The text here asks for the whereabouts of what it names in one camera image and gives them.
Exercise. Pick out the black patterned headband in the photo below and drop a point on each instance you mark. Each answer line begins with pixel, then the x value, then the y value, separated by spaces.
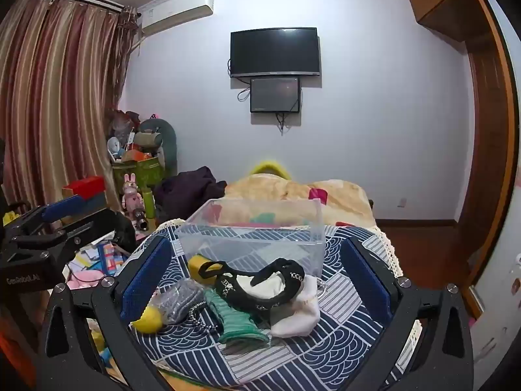
pixel 244 293

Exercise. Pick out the dark purple clothing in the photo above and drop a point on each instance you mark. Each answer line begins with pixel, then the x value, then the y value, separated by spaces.
pixel 187 191

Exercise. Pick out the white wall socket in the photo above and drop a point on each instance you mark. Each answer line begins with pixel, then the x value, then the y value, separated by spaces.
pixel 402 202

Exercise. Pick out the yellow pillow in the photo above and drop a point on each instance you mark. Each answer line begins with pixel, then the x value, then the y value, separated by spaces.
pixel 270 169

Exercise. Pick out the pile of colourful books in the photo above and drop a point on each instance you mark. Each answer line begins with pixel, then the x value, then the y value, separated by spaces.
pixel 101 256

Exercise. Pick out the black wall television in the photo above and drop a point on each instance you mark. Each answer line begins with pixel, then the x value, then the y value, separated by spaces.
pixel 274 51

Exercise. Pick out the grey sock with yellow toe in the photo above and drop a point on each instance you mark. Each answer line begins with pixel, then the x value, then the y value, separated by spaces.
pixel 181 299

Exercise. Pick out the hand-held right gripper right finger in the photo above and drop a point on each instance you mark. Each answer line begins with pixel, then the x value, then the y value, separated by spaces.
pixel 366 281

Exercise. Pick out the red striped curtain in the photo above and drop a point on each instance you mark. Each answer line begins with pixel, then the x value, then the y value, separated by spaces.
pixel 53 102

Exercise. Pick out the green cylinder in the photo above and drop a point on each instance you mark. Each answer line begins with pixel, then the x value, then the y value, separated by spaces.
pixel 148 207

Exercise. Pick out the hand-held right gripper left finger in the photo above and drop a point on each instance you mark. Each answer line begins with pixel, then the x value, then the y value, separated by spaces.
pixel 144 281

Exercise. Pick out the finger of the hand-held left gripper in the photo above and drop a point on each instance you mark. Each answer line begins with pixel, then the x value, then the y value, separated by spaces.
pixel 65 207
pixel 118 228

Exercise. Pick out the white crochet cloth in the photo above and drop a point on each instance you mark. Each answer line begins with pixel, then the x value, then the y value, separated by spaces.
pixel 388 248

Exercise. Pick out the white air conditioner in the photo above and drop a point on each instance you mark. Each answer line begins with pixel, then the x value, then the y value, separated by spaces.
pixel 179 10

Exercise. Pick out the wooden wall cabinet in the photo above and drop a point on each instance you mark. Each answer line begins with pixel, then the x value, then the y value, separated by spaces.
pixel 443 0

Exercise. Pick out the clear plastic box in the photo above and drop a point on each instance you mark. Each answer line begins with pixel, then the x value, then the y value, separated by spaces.
pixel 252 236

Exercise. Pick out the green sock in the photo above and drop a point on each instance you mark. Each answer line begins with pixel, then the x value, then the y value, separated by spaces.
pixel 238 324

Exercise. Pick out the grey green plush pillow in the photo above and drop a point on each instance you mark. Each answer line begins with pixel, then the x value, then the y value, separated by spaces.
pixel 169 142

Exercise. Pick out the blue wave patterned cloth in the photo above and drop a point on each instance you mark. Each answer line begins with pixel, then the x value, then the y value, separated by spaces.
pixel 325 342

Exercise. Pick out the yellow printed blanket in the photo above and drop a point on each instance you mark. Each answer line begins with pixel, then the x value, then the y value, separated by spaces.
pixel 346 197

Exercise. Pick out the pink bunny toy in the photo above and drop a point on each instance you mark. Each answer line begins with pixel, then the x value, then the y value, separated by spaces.
pixel 132 197

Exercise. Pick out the red box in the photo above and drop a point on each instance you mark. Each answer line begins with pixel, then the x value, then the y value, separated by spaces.
pixel 87 187

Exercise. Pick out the green cardboard box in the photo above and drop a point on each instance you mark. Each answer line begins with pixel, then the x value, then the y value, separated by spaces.
pixel 142 171

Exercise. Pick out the small black wall monitor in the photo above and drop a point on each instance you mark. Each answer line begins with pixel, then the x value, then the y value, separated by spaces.
pixel 274 94

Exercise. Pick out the white sock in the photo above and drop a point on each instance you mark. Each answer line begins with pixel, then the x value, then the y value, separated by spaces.
pixel 301 317

